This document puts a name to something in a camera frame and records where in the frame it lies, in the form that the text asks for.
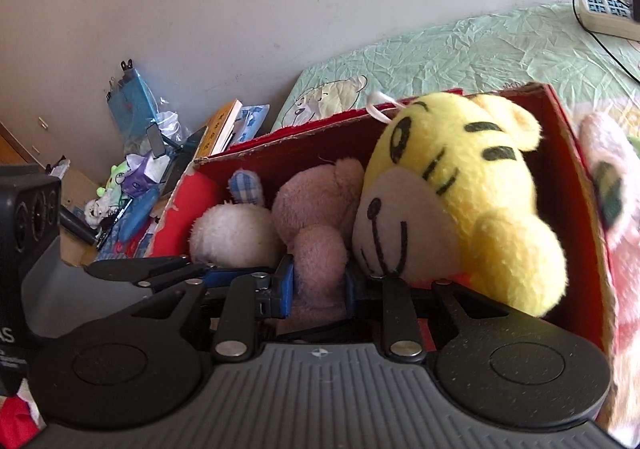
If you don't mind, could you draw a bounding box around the purple tissue packet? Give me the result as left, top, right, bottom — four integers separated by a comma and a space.
122, 164, 161, 197

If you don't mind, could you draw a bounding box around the large white plush rabbit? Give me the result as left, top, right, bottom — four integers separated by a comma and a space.
575, 102, 640, 435

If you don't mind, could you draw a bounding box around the small white plush rabbit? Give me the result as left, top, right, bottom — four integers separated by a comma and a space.
189, 169, 281, 269

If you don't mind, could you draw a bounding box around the red cloth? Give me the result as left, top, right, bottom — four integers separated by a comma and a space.
0, 379, 48, 449

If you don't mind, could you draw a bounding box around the small black device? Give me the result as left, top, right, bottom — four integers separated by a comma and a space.
146, 124, 166, 160

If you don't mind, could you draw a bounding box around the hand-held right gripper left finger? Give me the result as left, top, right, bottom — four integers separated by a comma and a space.
120, 254, 296, 363

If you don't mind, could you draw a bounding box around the pink plush bear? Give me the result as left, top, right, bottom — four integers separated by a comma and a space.
271, 158, 366, 325

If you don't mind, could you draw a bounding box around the yellow book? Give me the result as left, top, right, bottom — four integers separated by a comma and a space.
192, 99, 244, 162

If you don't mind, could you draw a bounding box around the blue folder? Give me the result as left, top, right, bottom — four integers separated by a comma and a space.
106, 60, 166, 140

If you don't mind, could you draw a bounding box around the red cardboard box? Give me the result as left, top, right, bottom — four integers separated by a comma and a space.
150, 82, 618, 365

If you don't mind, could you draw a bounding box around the black cylinder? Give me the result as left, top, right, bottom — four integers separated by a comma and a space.
60, 212, 98, 245

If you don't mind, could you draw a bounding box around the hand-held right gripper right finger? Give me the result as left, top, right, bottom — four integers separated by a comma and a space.
344, 265, 526, 361

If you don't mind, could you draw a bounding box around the green cartoon bed sheet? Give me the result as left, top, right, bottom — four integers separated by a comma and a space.
270, 2, 640, 135

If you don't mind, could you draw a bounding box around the clear plastic bag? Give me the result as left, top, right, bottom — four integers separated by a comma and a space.
150, 109, 193, 150

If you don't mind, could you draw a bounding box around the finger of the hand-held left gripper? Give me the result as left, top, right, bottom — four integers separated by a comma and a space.
85, 255, 211, 287
135, 267, 281, 292

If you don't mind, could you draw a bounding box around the white power strip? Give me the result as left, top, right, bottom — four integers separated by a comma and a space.
579, 0, 640, 41

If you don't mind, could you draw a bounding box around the yellow plush tiger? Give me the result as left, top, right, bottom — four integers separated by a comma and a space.
351, 90, 568, 319

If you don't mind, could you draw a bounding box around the small white toy figure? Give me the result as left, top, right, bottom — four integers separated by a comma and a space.
82, 199, 113, 230

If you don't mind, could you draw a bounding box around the small green toy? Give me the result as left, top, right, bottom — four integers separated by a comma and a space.
97, 164, 128, 195

